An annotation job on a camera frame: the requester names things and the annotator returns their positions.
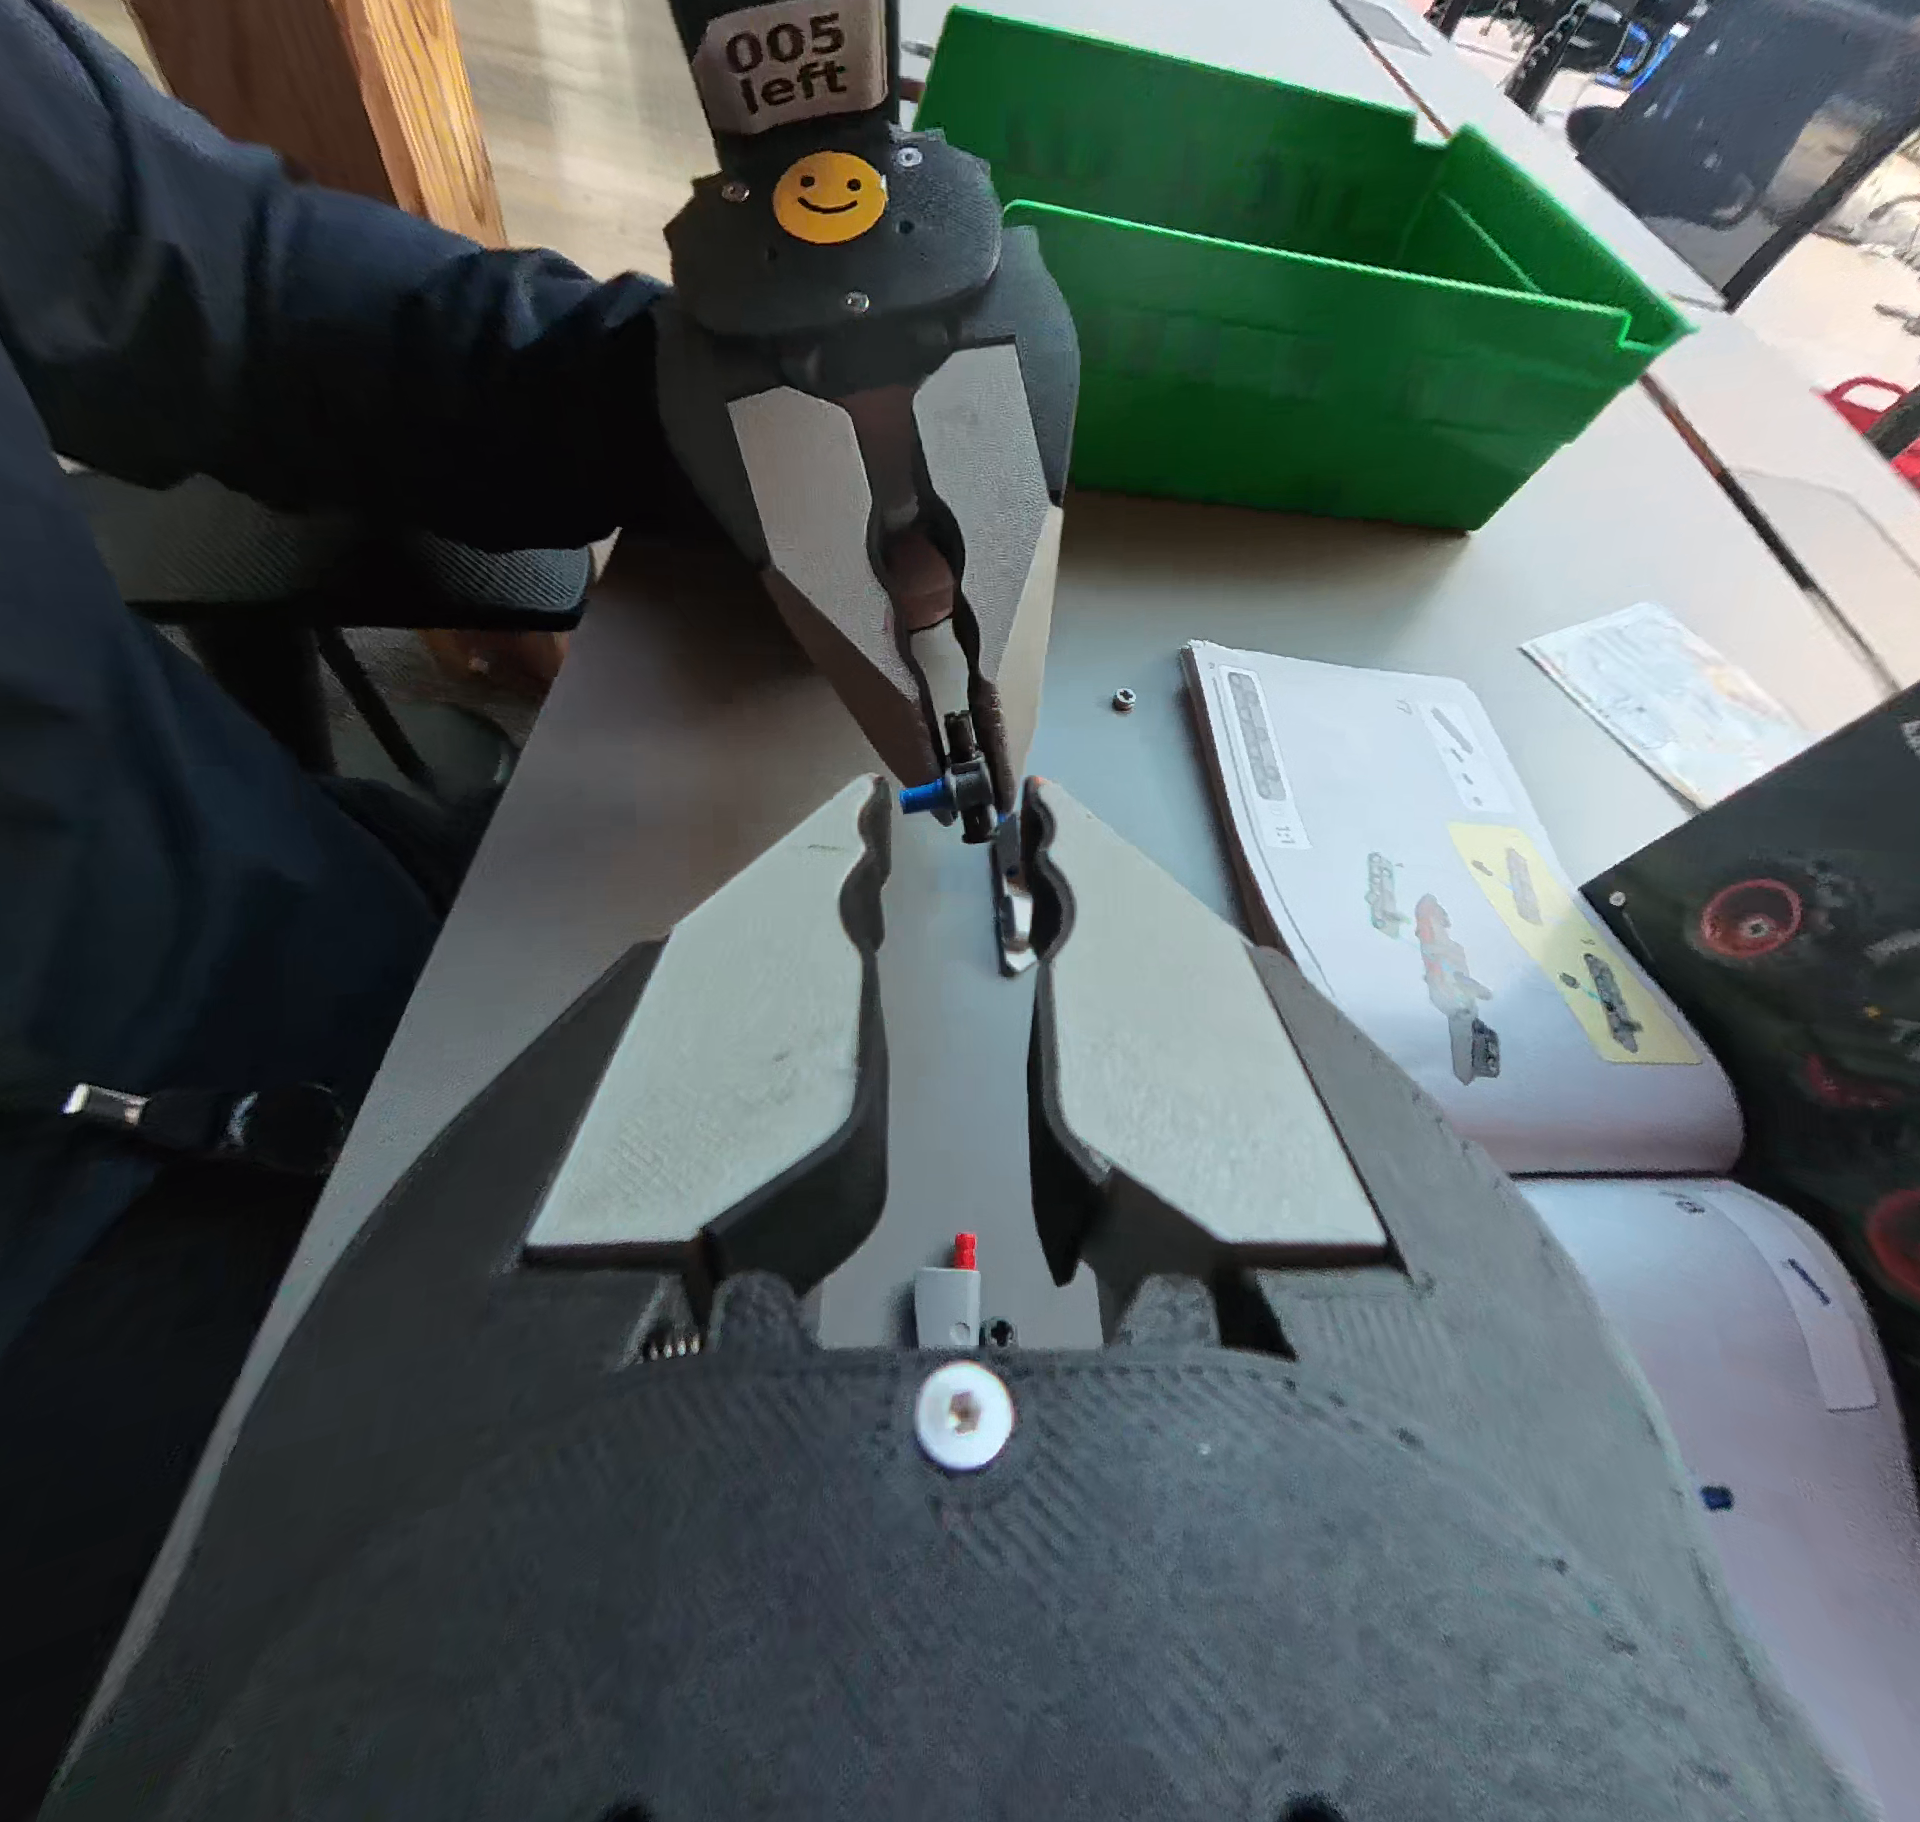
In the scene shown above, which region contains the grey lego beam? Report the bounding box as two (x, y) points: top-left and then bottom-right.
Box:
(988, 808), (1039, 982)

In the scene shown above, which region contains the person's left forearm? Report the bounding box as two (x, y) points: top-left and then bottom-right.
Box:
(0, 0), (676, 554)

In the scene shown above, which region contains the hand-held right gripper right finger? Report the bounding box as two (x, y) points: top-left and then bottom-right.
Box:
(1020, 775), (1392, 1283)

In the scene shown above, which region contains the grey lego piece red pin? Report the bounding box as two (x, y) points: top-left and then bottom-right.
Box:
(913, 1225), (992, 1350)

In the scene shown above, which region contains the jacket drawstring with toggle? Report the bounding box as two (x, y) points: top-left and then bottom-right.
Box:
(59, 1077), (349, 1179)

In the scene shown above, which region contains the black lego connector blue pin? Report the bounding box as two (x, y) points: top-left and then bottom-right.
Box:
(896, 709), (1004, 847)

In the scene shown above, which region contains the person's torso in dark jacket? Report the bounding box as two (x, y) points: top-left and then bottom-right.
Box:
(0, 337), (451, 1822)

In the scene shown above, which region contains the black monitor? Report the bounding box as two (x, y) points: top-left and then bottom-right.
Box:
(1567, 0), (1920, 308)

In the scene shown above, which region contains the green plastic bin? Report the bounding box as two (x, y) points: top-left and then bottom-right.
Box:
(1003, 123), (1696, 534)
(913, 4), (1456, 264)

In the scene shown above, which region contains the black lego set box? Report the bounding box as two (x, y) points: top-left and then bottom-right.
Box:
(1579, 682), (1920, 1328)

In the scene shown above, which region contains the black chair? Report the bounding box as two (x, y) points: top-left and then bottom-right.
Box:
(66, 471), (602, 804)

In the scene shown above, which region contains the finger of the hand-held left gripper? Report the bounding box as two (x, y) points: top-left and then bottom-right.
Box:
(913, 337), (1051, 804)
(726, 382), (961, 804)

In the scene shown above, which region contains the lego sticker sheet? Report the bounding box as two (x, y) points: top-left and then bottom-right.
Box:
(1520, 597), (1820, 813)

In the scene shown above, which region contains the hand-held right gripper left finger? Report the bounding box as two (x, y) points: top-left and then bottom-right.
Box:
(522, 775), (899, 1289)

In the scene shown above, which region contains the red basket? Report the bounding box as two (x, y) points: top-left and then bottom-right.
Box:
(1820, 372), (1920, 487)

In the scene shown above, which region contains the wooden post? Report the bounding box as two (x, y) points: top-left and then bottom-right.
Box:
(82, 0), (509, 252)

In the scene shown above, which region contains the open instruction booklet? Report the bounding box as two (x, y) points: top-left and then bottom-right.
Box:
(1177, 637), (1920, 1822)

